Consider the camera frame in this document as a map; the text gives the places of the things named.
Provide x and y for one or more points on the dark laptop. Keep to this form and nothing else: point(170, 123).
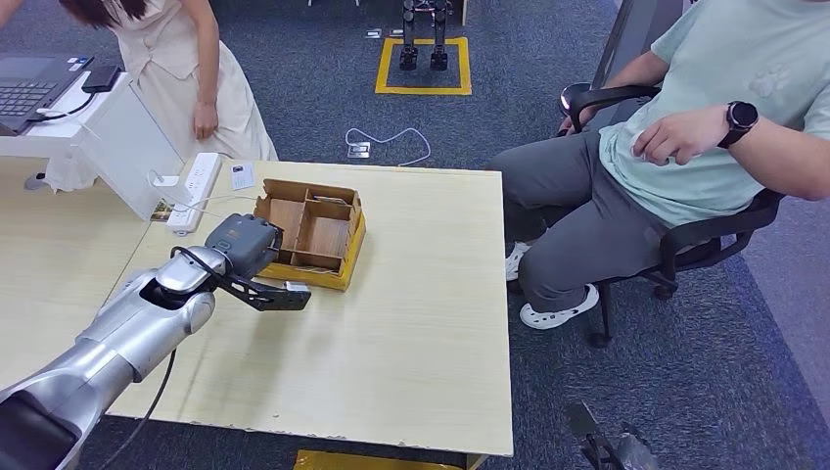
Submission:
point(26, 91)

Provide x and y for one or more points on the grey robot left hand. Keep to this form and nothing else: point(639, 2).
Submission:
point(246, 243)

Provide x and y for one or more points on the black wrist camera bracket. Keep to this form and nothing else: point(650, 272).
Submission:
point(272, 300)
point(583, 422)

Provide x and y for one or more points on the small printed sticker card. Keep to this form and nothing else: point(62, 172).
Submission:
point(162, 211)

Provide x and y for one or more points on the metal floor socket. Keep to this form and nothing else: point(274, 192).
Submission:
point(358, 150)

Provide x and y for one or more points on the white power strip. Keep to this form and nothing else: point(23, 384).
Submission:
point(201, 178)

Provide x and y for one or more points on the black wristwatch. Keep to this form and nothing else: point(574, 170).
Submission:
point(740, 120)

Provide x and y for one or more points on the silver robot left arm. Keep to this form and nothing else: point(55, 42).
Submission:
point(129, 331)

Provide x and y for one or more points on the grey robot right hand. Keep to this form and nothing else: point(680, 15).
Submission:
point(635, 457)

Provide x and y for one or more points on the wooden organizer box yellow base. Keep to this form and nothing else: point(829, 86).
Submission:
point(324, 237)

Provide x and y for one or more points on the yellow floor tape square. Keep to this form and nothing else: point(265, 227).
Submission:
point(423, 89)

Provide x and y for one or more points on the black right wrist camera bracket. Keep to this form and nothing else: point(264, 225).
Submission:
point(583, 422)

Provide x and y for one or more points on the seated person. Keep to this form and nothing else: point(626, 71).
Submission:
point(681, 181)

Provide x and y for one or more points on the white shoe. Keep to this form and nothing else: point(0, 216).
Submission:
point(515, 259)
point(557, 316)

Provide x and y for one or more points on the seated person's right hand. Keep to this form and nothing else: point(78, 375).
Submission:
point(580, 119)

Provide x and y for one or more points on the black office chair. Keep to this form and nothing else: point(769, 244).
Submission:
point(687, 243)

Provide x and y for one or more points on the standing person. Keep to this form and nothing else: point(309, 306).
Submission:
point(175, 97)

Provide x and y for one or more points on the standing person's left hand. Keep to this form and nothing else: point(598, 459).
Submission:
point(205, 122)

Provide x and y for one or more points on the seated person's left hand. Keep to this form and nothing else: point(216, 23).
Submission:
point(684, 136)

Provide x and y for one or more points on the white charger plug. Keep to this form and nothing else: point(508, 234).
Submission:
point(172, 188)

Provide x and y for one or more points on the yellow cardboard piece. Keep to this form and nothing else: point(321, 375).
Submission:
point(363, 462)

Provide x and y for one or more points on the white plastic bag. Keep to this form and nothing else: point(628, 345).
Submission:
point(71, 175)

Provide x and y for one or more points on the white ID card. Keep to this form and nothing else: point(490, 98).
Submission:
point(242, 177)

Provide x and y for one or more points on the black left wrist camera bracket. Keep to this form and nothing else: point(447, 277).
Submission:
point(272, 300)

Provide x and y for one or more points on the white stand desk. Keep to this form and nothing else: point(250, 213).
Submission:
point(123, 149)

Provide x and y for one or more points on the black power adapter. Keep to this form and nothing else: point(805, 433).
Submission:
point(102, 79)

